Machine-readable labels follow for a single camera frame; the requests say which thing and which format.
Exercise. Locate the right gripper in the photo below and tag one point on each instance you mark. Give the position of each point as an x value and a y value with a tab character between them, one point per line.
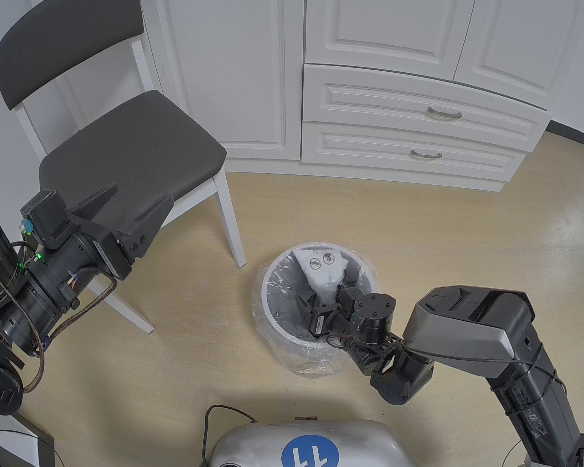
336	321

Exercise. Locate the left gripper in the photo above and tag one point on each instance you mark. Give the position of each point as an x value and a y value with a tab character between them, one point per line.
68	275

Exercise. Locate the white paper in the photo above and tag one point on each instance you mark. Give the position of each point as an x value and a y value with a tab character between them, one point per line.
321	270

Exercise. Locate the clear plastic bag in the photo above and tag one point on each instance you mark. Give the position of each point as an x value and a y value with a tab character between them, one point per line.
316	365

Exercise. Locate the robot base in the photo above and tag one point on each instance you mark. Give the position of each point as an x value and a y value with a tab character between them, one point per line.
360	440

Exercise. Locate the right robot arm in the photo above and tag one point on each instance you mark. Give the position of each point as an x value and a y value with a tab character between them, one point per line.
467	324

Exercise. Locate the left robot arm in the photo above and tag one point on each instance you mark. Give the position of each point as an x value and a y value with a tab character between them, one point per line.
0	260

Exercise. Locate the white trash bin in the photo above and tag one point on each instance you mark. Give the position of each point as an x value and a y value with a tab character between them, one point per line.
282	329

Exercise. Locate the white chair grey padding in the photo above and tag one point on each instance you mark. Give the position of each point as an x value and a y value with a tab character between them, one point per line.
126	163

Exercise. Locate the white wardrobe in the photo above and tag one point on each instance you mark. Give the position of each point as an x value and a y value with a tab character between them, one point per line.
394	17

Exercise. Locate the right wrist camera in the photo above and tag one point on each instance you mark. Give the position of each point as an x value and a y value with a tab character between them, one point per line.
351	298

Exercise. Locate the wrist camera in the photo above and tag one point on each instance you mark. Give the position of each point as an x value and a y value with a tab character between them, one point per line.
351	298
48	217

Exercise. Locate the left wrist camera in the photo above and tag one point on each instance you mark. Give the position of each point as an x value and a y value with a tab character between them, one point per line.
48	217

